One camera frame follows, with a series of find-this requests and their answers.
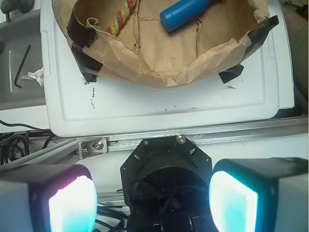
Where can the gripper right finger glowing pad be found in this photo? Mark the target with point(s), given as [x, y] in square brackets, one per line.
[260, 195]

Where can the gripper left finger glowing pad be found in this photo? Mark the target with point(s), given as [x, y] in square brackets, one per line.
[47, 198]

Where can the white plastic bin lid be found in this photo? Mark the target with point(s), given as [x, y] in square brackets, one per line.
[108, 106]

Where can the grey plastic tray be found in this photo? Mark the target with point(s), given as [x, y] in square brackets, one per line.
[14, 39]

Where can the crumpled white paper scrap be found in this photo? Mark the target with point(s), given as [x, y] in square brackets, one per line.
[38, 76]

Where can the black hex key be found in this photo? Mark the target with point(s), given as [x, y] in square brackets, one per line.
[21, 66]

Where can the brown paper bag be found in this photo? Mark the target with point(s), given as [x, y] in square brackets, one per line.
[124, 39]

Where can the blue cylindrical bottle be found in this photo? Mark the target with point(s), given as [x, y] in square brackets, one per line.
[181, 12]

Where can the aluminum extrusion rail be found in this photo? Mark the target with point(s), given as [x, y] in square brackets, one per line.
[278, 137]

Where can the metal corner bracket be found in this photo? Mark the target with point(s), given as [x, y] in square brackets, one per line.
[89, 147]

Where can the black octagonal mount plate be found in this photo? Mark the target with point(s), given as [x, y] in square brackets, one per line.
[165, 184]

